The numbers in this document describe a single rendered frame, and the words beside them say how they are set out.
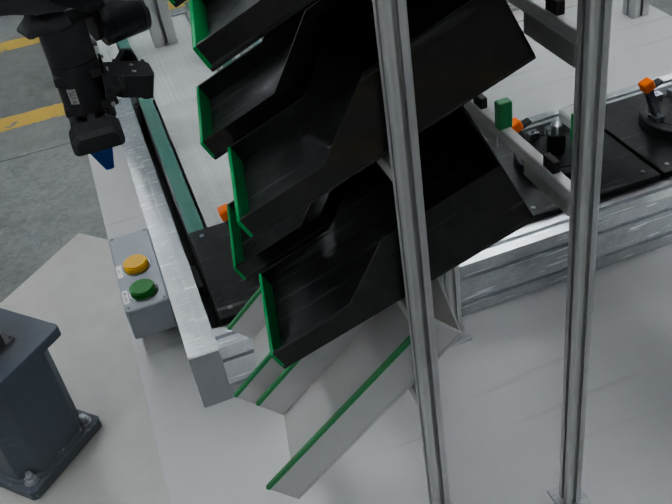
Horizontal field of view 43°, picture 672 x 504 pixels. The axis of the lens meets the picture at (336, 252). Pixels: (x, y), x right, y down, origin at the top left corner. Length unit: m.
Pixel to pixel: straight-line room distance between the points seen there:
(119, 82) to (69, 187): 2.60
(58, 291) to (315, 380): 0.70
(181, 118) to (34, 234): 1.63
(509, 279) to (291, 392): 0.46
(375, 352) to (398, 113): 0.37
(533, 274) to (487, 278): 0.08
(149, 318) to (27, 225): 2.21
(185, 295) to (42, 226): 2.18
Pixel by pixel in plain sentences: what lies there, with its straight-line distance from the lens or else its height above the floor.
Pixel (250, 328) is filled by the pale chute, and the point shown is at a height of 1.01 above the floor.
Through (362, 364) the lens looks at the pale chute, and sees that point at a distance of 0.97.
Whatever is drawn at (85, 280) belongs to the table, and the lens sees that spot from 1.62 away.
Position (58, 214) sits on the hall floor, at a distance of 3.54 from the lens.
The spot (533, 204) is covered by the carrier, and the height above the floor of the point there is 0.97.
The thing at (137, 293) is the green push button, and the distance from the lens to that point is 1.36.
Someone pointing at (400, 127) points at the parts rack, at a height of 1.45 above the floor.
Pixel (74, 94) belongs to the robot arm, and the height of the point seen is 1.34.
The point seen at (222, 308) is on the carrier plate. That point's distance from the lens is 1.28.
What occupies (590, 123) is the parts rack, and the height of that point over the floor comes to 1.40.
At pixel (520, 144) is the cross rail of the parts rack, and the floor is 1.31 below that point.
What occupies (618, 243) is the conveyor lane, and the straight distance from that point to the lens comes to 1.44.
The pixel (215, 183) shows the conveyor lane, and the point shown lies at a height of 0.92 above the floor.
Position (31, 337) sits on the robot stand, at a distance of 1.21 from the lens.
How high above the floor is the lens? 1.78
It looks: 37 degrees down
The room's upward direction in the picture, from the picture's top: 10 degrees counter-clockwise
